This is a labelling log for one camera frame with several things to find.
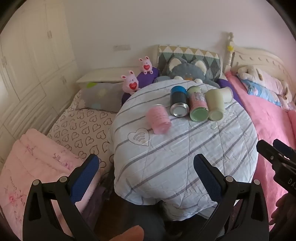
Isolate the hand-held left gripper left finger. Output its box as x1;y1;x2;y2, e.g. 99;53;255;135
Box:
22;153;100;241

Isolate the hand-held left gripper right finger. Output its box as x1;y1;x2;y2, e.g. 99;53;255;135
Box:
193;153;270;241

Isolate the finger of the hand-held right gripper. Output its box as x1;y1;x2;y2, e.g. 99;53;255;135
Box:
256;139;279;164
272;138;296;163

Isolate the cream cup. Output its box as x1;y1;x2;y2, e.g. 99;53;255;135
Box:
205;89;226;121

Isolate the white cup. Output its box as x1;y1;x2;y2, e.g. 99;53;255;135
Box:
220;87;233;103

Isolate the green cup with pink label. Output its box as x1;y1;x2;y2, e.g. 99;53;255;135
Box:
187;86;209;122

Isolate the blue and black cup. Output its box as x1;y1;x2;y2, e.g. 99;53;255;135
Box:
170;85;190;117

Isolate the person's right hand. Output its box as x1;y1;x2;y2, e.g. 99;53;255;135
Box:
269;192;296;235

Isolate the person's left hand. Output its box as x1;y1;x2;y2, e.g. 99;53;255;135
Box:
109;226;145;241

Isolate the pink bedspread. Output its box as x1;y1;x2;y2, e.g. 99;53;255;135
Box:
225;71;296;218

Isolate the striped white quilt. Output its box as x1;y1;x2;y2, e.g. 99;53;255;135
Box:
110;79;259;220

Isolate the folded pink floral quilt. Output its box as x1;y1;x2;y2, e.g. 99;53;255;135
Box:
0;128;102;237

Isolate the heart print bedsheet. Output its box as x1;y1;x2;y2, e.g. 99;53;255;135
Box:
47;89;119;183

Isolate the blue cartoon pillow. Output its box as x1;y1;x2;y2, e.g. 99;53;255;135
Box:
239;79;283;107

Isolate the white plush toy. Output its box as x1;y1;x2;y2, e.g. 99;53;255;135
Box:
236;65;293;101

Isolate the purple cushion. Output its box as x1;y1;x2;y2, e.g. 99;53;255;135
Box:
216;78;240;102
121;66;160;107

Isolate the grey polka dot pillow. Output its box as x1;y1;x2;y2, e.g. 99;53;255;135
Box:
76;82;126;113

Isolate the cream bed headboard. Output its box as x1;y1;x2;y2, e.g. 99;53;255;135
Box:
232;47;296;93

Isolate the cream bedpost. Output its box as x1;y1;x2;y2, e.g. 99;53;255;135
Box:
223;32;234;75

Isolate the pink bunny plush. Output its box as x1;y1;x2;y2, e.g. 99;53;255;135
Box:
120;70;141;95
138;56;154;75

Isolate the white low headboard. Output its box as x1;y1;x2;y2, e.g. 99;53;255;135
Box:
76;66;142;84

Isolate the diamond pattern pillow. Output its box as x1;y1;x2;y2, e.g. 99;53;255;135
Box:
158;45;223;80

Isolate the grey cat plush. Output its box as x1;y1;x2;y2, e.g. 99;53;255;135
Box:
153;57;221;89

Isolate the white wardrobe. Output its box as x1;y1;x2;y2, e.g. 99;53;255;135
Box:
0;0;80;163

